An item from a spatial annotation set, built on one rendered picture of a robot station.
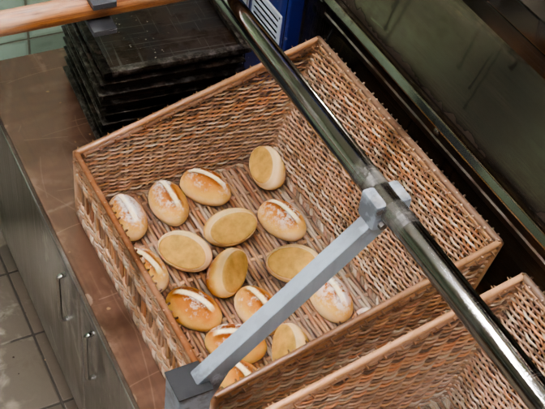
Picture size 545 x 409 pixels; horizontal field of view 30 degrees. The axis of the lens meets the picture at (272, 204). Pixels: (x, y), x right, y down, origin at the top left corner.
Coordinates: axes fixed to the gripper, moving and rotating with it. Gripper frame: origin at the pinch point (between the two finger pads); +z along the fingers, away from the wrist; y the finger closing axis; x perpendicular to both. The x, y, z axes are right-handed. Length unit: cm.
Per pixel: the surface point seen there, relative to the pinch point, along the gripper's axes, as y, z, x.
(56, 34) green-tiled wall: 95, -120, -31
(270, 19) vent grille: 43, -44, -51
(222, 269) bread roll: 54, 3, -20
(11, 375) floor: 120, -36, 8
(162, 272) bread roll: 56, -2, -11
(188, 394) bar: 24.1, 41.3, 4.5
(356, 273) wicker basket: 60, 8, -44
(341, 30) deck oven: 33, -25, -55
